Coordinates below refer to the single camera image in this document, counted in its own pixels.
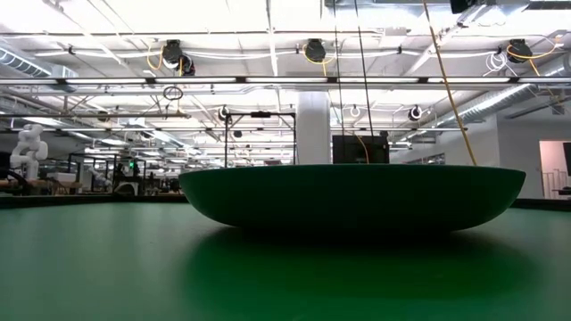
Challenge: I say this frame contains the long ceiling light bar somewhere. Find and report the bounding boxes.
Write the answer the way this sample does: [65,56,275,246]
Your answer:
[0,76,571,86]

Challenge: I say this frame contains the yellow hanging cable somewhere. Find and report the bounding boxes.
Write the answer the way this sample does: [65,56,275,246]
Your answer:
[421,0,479,167]

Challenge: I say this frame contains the thin black hanging cable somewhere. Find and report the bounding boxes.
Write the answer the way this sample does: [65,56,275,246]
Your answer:
[332,0,347,137]
[354,0,376,137]

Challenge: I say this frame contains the pale pink wall panel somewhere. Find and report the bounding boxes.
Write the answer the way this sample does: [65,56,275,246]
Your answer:
[538,140,571,200]

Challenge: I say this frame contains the white coiled ceiling cable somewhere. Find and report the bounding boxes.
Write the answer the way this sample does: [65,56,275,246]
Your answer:
[484,51,509,72]

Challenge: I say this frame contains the silver ventilation duct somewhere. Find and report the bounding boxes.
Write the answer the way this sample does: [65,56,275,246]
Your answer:
[434,55,571,128]

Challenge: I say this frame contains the black table edge frame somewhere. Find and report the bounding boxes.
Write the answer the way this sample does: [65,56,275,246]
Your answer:
[0,194,571,211]

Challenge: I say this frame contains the white building column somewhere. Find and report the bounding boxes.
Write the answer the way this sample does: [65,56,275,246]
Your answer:
[296,91,332,166]

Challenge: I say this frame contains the wooden background bench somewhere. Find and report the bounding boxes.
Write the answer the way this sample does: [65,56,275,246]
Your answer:
[0,177,84,196]

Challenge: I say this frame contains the black metal frame stand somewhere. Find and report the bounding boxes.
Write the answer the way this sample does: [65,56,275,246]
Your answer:
[224,111,298,169]

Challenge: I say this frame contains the large green plastic plate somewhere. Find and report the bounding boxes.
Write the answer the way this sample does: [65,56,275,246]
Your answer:
[178,163,526,234]

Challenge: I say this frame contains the black hanging cable loop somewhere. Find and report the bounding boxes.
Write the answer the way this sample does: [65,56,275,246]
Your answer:
[161,85,185,102]

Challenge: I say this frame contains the black background robot cell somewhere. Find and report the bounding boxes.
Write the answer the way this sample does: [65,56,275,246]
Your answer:
[111,155,148,196]

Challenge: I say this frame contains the black box screen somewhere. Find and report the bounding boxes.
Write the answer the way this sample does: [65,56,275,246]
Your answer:
[332,135,391,165]

